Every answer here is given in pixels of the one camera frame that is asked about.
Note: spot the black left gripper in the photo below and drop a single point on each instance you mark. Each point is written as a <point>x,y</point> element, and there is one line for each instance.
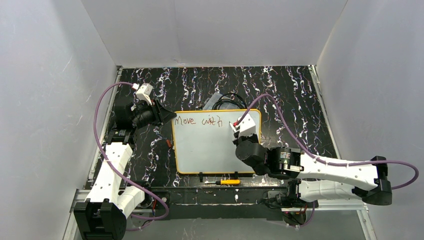
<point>157,112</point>

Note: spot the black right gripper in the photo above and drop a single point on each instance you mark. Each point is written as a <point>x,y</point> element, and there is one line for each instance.
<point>240,141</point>

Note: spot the white whiteboard marker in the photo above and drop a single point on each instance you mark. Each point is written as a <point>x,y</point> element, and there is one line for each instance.
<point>232,127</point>

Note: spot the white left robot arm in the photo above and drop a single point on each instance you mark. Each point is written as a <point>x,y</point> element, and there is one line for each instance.
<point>111,201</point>

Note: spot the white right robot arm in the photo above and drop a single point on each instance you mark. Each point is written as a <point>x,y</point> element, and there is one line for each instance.
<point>316,177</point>

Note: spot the yellow framed whiteboard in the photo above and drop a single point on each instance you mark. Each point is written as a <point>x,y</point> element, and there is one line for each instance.
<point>203,142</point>

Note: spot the clear plastic screw box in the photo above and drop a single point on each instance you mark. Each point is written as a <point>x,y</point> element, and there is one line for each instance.
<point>227,101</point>

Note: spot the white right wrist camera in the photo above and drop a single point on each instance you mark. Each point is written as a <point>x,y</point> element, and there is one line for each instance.
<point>246,126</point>

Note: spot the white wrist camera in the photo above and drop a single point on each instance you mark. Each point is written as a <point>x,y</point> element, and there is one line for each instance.
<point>246,126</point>
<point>143,93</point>

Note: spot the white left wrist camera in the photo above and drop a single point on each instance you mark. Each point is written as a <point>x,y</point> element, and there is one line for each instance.
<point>143,93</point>

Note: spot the yellow handled screwdriver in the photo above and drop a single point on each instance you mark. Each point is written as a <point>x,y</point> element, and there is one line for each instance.
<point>230,182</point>

